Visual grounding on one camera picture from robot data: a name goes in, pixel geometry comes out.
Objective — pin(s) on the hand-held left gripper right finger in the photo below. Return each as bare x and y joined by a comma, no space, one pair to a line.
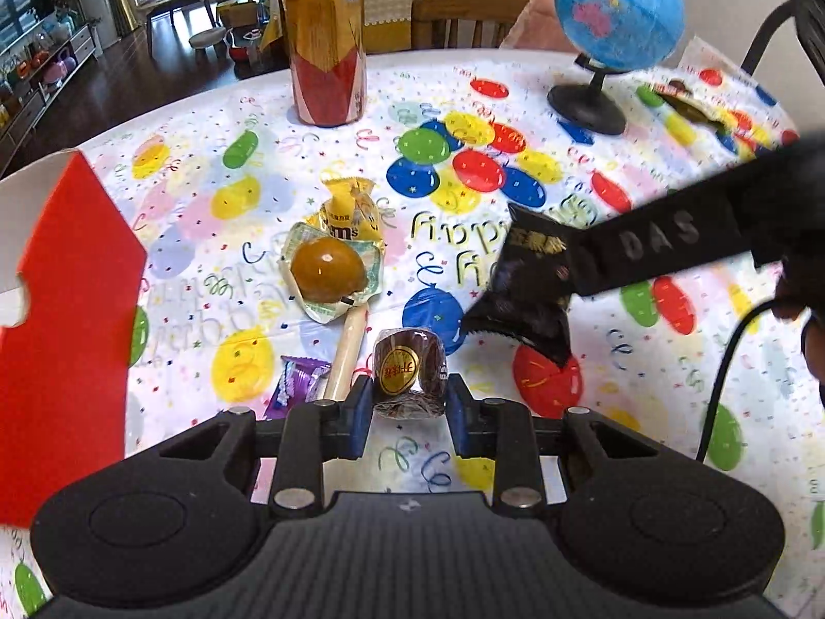
459,419

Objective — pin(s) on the braised egg packet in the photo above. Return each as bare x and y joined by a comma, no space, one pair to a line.
325,264

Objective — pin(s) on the person's right hand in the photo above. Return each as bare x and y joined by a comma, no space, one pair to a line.
799,290

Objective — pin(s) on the beige stick snack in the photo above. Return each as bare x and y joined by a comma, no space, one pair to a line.
345,351

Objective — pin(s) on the black snack packet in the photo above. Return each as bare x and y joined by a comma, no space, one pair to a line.
522,290

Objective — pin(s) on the yellow candy packet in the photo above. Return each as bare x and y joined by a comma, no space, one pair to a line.
351,206

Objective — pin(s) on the pink cloth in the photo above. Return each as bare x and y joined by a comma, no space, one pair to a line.
541,22

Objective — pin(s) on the orange drink bottle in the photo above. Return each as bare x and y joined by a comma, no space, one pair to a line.
325,58

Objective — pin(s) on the wooden dining chair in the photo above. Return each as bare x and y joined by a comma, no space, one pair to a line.
464,13

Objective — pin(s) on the brown round cake snack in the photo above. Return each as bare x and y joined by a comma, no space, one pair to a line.
406,367

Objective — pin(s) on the television cabinet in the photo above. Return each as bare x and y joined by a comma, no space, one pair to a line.
38,97

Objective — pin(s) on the silver desk lamp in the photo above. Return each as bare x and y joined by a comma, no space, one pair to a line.
809,6

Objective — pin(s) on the purple candy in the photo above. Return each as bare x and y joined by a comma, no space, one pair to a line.
298,382

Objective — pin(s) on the dark torn wrapper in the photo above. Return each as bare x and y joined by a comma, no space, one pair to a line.
686,106

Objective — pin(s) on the red cardboard box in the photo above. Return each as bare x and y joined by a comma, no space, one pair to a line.
71,335

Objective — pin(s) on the blue desk globe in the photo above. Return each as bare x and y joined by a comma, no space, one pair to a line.
619,6

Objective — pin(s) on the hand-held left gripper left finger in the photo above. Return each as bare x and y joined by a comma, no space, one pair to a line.
358,419

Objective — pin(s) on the red bowl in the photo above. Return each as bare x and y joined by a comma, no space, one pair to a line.
243,51

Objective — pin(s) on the balloon print tablecloth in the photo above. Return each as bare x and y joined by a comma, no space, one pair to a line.
258,161

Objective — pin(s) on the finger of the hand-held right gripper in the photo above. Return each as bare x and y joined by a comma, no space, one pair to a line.
593,261

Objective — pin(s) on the white stool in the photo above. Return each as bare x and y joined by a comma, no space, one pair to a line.
207,37

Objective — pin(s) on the television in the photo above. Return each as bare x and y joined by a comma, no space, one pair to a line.
26,3

